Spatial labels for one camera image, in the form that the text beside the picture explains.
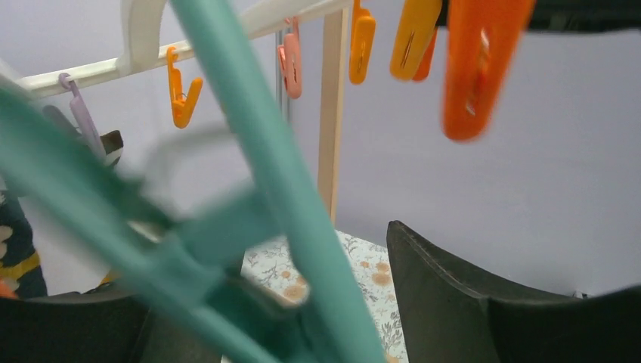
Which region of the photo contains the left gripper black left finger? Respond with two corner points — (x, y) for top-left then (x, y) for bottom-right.
(1, 286), (223, 363)

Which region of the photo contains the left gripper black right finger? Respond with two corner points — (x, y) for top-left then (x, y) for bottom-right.
(386, 221), (640, 362)

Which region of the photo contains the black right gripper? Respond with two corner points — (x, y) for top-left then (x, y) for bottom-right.
(435, 0), (641, 33)

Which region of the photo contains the navy blue patterned sock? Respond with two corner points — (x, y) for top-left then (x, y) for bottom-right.
(1, 190), (48, 299)

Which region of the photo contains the brown yellow argyle sock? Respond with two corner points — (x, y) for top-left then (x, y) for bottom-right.
(101, 130), (124, 169)

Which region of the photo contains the white round clip hanger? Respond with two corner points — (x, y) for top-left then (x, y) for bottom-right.
(1, 1), (351, 99)

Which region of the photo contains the yellow orange clothes peg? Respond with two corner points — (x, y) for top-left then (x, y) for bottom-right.
(389, 0), (442, 82)

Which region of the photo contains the floral grey table cloth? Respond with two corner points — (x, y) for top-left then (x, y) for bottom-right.
(241, 231), (408, 362)

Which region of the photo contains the lilac clothes peg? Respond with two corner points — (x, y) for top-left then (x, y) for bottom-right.
(58, 73), (107, 160)

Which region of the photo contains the pink clothes peg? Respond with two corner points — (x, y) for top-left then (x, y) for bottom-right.
(277, 17), (302, 99)

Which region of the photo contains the wooden drying rack frame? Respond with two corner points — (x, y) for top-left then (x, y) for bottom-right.
(317, 8), (349, 221)

